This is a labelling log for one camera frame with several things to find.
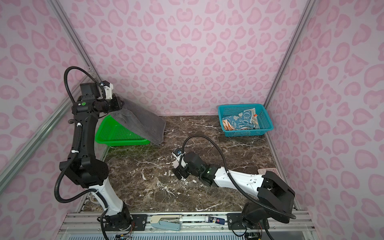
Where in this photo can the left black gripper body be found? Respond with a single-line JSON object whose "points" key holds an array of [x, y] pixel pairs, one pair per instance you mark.
{"points": [[109, 105]]}

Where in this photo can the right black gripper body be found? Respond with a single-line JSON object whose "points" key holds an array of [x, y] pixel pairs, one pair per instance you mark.
{"points": [[185, 171]]}

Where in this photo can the grey towel gold emblem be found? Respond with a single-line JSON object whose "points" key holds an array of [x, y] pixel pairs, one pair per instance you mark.
{"points": [[140, 121]]}

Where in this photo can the orange patterned cloth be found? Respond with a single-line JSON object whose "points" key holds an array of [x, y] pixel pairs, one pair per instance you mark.
{"points": [[229, 126]]}

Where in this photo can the blue patterned cloth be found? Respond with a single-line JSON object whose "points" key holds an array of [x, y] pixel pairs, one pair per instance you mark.
{"points": [[246, 120]]}

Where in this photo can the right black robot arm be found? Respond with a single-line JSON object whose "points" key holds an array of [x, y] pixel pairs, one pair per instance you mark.
{"points": [[268, 195]]}

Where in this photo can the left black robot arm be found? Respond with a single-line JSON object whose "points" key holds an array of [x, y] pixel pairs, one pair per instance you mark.
{"points": [[82, 166]]}

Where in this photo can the green plastic basket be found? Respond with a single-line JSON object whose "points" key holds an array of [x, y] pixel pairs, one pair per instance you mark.
{"points": [[113, 134]]}

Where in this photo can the small blue battery pack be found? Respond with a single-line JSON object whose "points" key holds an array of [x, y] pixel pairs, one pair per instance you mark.
{"points": [[215, 220]]}

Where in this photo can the teal plastic basket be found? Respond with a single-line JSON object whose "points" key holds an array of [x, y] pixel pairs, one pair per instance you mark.
{"points": [[265, 121]]}

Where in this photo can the grey stapler tool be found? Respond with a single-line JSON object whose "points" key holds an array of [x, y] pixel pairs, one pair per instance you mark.
{"points": [[166, 222]]}

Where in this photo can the pink calculator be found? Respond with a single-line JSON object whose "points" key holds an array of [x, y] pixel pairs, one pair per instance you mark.
{"points": [[265, 170]]}

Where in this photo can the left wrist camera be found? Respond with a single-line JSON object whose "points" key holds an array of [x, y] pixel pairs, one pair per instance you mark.
{"points": [[108, 90]]}

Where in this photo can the aluminium front rail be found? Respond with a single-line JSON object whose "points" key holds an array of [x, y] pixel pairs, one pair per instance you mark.
{"points": [[194, 227]]}

